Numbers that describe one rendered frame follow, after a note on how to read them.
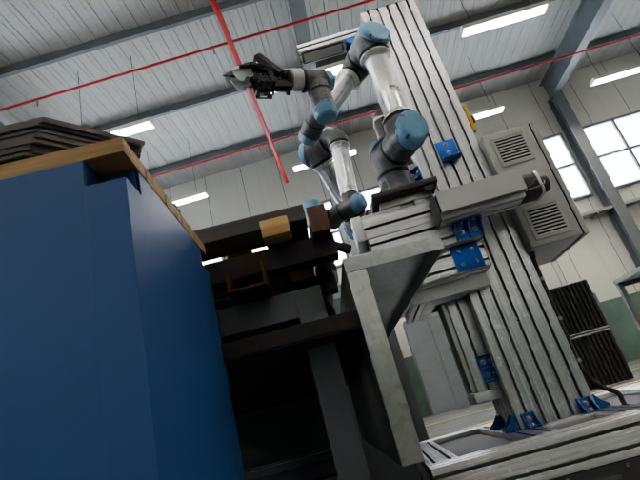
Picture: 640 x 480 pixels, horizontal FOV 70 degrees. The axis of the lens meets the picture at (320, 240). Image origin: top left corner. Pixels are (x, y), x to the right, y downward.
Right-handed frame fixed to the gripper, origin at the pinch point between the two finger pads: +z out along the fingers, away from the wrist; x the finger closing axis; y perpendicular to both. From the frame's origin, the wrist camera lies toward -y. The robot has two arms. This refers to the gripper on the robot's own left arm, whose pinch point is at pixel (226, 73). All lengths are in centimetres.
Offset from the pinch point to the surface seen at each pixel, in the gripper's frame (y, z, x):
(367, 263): 84, -9, -23
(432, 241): 83, -22, -28
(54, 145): 71, 41, -43
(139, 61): -646, -22, 489
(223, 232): 64, 14, -9
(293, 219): 66, 0, -14
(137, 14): -633, -21, 388
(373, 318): 94, -7, -21
